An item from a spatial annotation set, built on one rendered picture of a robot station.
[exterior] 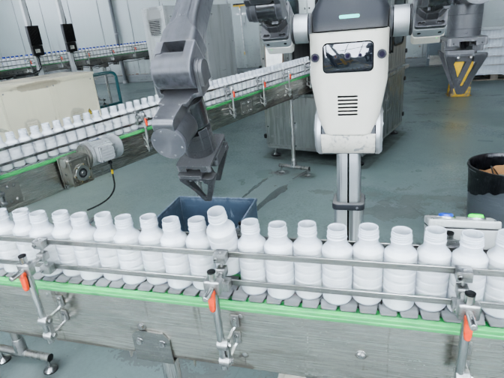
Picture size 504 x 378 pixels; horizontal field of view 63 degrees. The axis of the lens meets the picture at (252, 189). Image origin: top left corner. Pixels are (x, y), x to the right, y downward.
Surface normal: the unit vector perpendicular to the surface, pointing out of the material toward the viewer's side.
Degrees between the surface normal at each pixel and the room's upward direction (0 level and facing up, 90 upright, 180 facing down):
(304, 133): 91
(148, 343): 90
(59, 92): 90
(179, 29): 44
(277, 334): 90
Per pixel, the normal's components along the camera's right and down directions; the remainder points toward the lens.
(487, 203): -0.82, 0.33
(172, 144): -0.23, 0.66
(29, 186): 0.83, 0.14
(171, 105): -0.18, -0.70
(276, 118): -0.55, 0.36
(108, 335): -0.26, 0.38
